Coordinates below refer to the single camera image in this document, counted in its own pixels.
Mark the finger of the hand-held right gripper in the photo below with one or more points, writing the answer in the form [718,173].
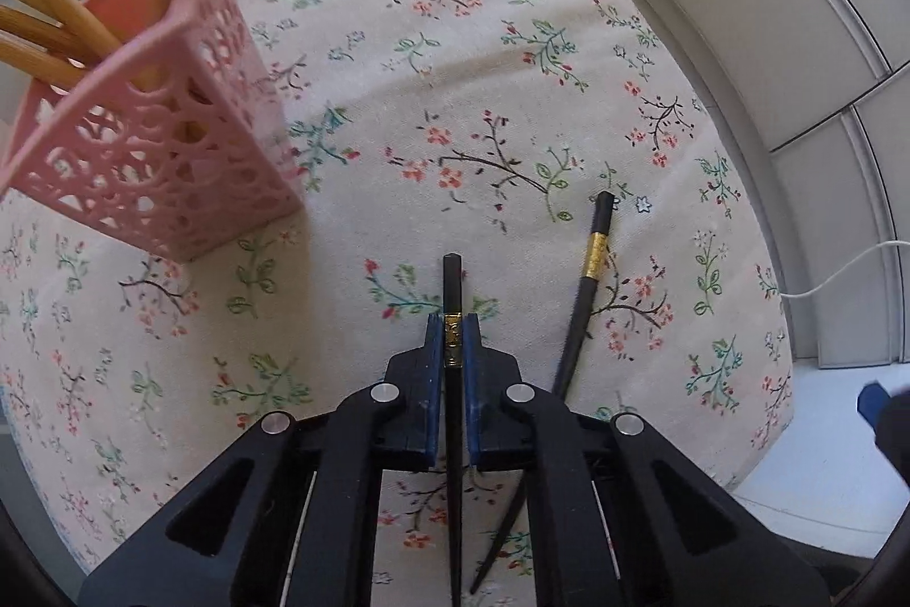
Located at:
[873,404]

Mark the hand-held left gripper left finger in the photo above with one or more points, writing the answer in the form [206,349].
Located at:
[434,369]

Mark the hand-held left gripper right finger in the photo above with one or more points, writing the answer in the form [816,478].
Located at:
[471,369]

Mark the black chopstick gold band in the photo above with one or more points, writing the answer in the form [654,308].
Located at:
[590,266]
[453,287]

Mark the pink perforated plastic basket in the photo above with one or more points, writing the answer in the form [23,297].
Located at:
[178,152]

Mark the floral tablecloth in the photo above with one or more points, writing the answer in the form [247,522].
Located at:
[462,81]

